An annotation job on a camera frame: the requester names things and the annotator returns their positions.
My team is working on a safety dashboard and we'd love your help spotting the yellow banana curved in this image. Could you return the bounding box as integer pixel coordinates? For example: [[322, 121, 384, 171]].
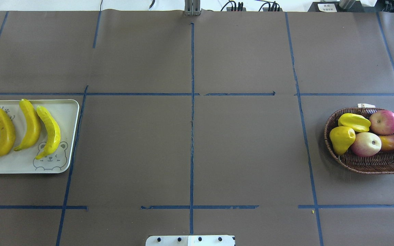
[[0, 108, 16, 157]]

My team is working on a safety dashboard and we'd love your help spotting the brown wicker basket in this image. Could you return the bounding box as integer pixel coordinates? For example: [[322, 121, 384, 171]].
[[324, 108, 394, 174]]

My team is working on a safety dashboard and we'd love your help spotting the black power strip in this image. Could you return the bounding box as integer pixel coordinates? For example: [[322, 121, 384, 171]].
[[220, 0, 283, 12]]

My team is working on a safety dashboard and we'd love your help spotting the cream bear serving tray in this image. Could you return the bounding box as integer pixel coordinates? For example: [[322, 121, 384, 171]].
[[0, 99, 80, 174]]

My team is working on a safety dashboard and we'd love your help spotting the yellow pear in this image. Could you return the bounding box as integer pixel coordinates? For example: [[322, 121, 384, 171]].
[[329, 126, 356, 156]]

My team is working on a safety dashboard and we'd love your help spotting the small yellow banana bunch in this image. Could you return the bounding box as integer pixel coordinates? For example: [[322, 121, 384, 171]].
[[338, 113, 371, 133]]

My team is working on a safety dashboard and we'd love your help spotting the pale green red apple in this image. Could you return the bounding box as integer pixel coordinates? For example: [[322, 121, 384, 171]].
[[350, 132, 382, 157]]

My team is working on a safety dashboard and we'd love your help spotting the aluminium frame post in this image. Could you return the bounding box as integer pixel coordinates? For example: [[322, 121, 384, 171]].
[[184, 0, 201, 16]]

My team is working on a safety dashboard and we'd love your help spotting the white pedestal column base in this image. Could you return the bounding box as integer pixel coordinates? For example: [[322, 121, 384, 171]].
[[145, 235, 236, 246]]

